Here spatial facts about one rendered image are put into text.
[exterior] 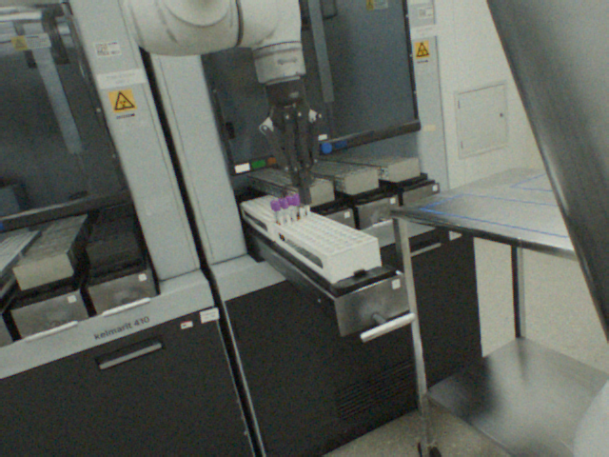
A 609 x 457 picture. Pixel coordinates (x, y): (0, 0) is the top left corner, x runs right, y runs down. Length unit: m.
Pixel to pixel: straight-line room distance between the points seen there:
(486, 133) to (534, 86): 2.97
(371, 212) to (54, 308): 0.82
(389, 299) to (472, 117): 2.42
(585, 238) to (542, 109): 0.05
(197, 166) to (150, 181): 0.12
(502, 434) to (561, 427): 0.14
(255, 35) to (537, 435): 1.05
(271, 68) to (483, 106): 2.46
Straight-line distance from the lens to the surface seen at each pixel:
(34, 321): 1.10
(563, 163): 0.18
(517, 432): 1.21
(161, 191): 1.10
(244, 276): 1.09
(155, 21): 0.71
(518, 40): 0.19
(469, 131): 3.04
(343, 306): 0.68
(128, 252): 1.11
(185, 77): 1.11
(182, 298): 1.08
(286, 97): 0.78
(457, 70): 2.98
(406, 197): 1.26
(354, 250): 0.70
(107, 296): 1.07
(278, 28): 0.78
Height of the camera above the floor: 1.11
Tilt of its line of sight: 17 degrees down
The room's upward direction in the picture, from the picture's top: 11 degrees counter-clockwise
